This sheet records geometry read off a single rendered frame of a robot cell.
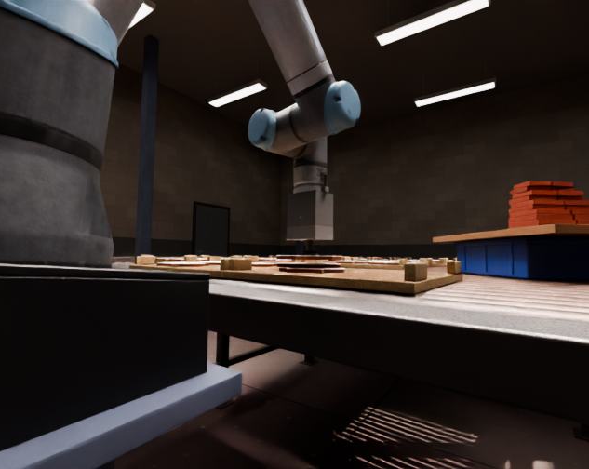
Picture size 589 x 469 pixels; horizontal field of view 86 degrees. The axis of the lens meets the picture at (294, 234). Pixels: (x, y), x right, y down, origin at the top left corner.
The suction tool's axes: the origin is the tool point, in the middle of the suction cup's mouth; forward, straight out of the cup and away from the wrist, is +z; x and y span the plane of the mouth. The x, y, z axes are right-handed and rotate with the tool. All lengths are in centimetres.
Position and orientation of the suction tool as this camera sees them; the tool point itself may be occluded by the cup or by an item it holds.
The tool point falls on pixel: (309, 261)
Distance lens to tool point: 70.1
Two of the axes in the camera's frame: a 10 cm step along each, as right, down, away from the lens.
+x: -6.8, -0.5, -7.3
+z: -0.1, 10.0, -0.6
